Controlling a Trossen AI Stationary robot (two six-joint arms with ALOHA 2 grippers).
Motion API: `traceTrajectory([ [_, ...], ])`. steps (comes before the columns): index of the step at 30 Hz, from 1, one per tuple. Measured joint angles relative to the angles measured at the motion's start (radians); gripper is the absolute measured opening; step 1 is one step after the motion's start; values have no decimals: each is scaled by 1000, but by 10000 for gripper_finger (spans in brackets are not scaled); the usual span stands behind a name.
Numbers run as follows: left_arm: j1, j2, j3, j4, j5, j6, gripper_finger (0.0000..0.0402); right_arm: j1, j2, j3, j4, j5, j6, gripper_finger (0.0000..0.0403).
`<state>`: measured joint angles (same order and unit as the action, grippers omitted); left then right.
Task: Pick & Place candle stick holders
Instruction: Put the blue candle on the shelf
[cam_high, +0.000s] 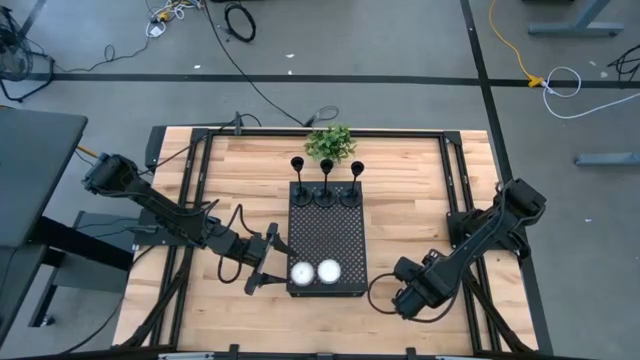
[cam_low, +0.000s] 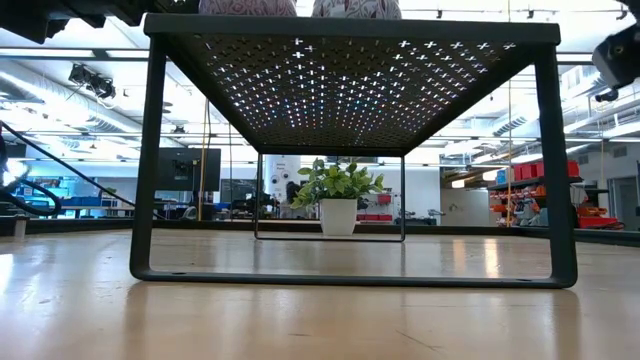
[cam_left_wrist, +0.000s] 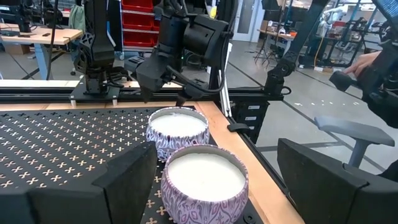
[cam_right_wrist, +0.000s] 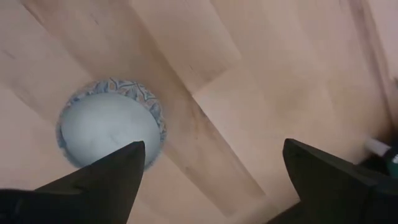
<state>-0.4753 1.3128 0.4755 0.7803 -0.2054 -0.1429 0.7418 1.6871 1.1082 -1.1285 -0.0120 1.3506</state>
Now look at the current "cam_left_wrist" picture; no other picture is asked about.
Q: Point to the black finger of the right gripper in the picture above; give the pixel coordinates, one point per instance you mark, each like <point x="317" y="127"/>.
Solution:
<point x="152" y="74"/>
<point x="189" y="92"/>

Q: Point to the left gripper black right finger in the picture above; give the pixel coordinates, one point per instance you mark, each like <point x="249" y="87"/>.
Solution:
<point x="326" y="193"/>

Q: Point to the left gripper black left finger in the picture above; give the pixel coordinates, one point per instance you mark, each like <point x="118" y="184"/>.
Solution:
<point x="77" y="202"/>

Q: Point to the purple patterned tin candle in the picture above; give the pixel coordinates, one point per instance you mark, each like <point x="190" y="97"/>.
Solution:
<point x="178" y="124"/>
<point x="205" y="177"/>

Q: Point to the black background robot arm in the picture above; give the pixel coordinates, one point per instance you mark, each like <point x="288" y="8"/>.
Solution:
<point x="25" y="15"/>

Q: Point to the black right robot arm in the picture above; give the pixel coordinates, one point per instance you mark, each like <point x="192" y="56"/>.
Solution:
<point x="96" y="40"/>

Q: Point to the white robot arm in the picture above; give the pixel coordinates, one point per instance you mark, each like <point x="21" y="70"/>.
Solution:
<point x="332" y="14"/>

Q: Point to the white rods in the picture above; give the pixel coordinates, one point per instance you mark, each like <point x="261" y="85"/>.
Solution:
<point x="224" y="77"/>

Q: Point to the grey door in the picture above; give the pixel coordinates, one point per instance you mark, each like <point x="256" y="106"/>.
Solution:
<point x="245" y="18"/>

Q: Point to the red bin storage rack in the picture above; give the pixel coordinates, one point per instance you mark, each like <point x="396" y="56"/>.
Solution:
<point x="138" y="21"/>

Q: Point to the flat black clamp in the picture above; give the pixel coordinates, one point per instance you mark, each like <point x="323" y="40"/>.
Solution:
<point x="237" y="127"/>

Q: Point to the grey chair armrest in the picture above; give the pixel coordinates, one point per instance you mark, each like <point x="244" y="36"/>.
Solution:
<point x="354" y="129"/>

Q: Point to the black box with white labels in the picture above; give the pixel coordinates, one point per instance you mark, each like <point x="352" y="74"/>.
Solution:
<point x="261" y="132"/>

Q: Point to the teal cloth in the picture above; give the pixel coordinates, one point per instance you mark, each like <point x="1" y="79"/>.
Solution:
<point x="76" y="17"/>

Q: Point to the wooden desk with blue leg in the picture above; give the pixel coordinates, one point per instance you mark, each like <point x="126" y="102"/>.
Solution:
<point x="40" y="34"/>

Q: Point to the person's hand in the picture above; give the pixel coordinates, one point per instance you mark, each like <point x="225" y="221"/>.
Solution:
<point x="362" y="63"/>

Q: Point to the black diagonal frame strut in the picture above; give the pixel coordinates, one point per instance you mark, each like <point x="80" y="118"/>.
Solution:
<point x="298" y="37"/>

